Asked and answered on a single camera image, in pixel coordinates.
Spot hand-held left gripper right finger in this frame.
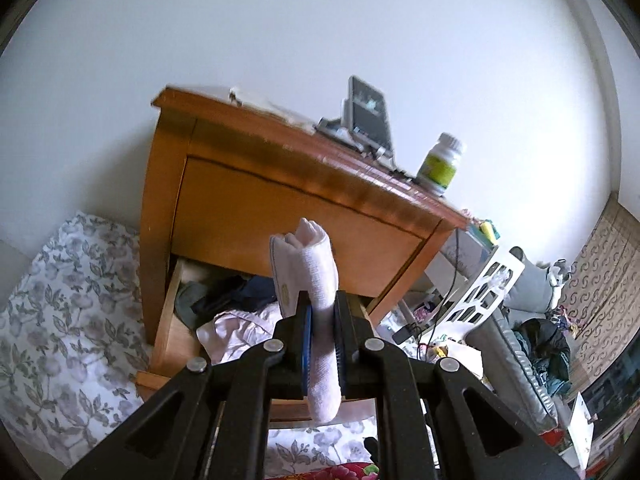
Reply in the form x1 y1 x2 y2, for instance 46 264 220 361
333 291 583 480

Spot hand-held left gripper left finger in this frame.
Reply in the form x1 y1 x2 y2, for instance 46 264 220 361
62 291 315 480

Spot pale pink garment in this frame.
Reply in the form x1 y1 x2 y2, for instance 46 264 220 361
196 302 283 366

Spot white sock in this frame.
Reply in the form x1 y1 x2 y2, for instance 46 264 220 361
269 218 343 423

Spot dark navy garment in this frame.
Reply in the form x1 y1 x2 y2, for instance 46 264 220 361
192 276 281 318

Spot wooden drawer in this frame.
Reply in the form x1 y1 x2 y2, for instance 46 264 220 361
136 257 376 423
172 155 441 301

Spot closed wooden drawer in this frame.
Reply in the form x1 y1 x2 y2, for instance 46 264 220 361
172 155 441 301

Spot black charger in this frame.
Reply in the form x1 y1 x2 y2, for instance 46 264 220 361
392 324 426 345

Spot red floral blanket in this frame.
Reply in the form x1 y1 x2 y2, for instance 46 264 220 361
267 462 381 480

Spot grey quilted mattress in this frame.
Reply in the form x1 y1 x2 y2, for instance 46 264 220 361
465 310 561 436

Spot white cut-out rack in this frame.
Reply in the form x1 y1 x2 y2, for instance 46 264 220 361
425 227 526 341

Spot grey pillow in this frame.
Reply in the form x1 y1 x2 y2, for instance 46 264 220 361
500 260 566 321

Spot dark clothes pile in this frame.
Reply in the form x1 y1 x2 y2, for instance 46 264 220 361
515 317 573 396

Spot green label bottle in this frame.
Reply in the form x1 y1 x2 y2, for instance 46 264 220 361
416 132 467 197

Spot silver phone stand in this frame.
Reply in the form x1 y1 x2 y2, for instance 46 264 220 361
314 102 406 173

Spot wooden nightstand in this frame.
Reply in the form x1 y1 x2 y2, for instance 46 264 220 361
136 86 473 423

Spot grey floral bed sheet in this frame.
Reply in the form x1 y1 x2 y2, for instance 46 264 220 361
0 212 381 471

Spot white papers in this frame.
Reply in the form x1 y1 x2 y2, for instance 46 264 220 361
227 86 316 128

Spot brown patterned panel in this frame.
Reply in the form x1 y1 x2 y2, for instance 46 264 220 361
555 195 640 396

